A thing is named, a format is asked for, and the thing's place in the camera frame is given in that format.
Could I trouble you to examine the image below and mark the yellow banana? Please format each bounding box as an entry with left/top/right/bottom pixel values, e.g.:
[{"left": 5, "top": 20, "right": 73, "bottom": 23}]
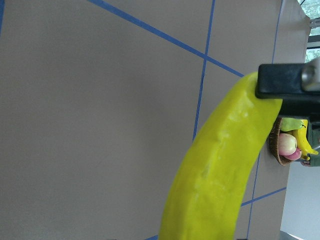
[
  {"left": 292, "top": 119, "right": 319, "bottom": 161},
  {"left": 158, "top": 72, "right": 282, "bottom": 240}
]

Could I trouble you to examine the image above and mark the red apple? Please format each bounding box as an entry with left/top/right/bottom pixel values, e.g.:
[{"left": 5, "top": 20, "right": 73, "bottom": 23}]
[{"left": 278, "top": 133, "right": 297, "bottom": 156}]

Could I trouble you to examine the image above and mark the brown paper table cover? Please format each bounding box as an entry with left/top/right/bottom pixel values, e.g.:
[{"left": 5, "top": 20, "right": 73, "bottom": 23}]
[{"left": 0, "top": 0, "right": 308, "bottom": 240}]

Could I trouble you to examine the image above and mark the wicker fruit basket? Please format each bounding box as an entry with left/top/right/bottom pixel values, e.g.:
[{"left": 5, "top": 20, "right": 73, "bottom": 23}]
[{"left": 268, "top": 117, "right": 292, "bottom": 166}]

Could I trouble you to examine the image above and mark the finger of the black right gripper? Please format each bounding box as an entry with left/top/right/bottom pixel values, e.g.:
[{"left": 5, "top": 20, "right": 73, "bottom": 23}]
[
  {"left": 279, "top": 99, "right": 320, "bottom": 120},
  {"left": 255, "top": 62, "right": 320, "bottom": 100}
]

